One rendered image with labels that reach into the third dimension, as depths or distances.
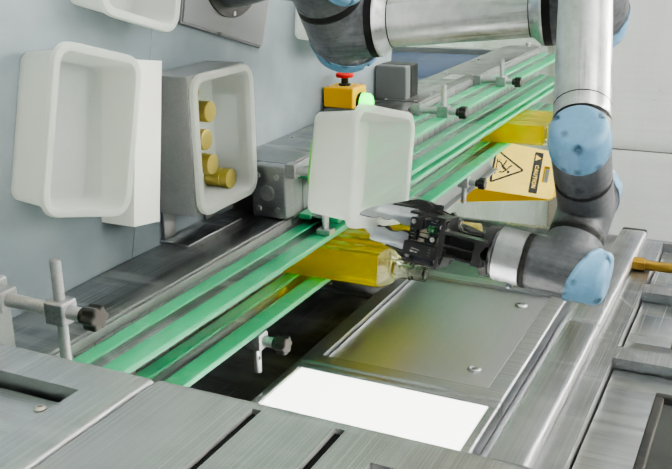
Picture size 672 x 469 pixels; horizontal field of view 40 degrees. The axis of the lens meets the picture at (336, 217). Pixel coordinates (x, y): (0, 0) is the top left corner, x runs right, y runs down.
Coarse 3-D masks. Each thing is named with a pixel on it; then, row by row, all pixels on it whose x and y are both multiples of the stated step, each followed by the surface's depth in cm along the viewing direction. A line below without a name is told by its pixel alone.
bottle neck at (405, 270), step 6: (402, 264) 151; (408, 264) 151; (414, 264) 150; (396, 270) 151; (402, 270) 150; (408, 270) 150; (414, 270) 150; (420, 270) 149; (426, 270) 151; (396, 276) 151; (402, 276) 151; (408, 276) 150; (414, 276) 150; (420, 276) 149; (426, 276) 151
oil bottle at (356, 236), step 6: (342, 234) 161; (348, 234) 161; (354, 234) 161; (360, 234) 160; (366, 234) 160; (342, 240) 159; (348, 240) 159; (354, 240) 158; (360, 240) 158; (366, 240) 157; (372, 240) 157; (384, 246) 156
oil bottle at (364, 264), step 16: (336, 240) 158; (320, 256) 155; (336, 256) 154; (352, 256) 152; (368, 256) 151; (384, 256) 151; (288, 272) 159; (304, 272) 157; (320, 272) 156; (336, 272) 155; (352, 272) 153; (368, 272) 152; (384, 272) 151
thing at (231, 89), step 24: (216, 72) 142; (240, 72) 150; (192, 96) 137; (216, 96) 154; (240, 96) 152; (192, 120) 138; (216, 120) 155; (240, 120) 154; (216, 144) 157; (240, 144) 155; (240, 168) 156; (216, 192) 152; (240, 192) 153
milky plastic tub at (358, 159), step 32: (320, 128) 127; (352, 128) 123; (384, 128) 144; (320, 160) 127; (352, 160) 124; (384, 160) 144; (320, 192) 127; (352, 192) 124; (384, 192) 144; (352, 224) 125; (384, 224) 136
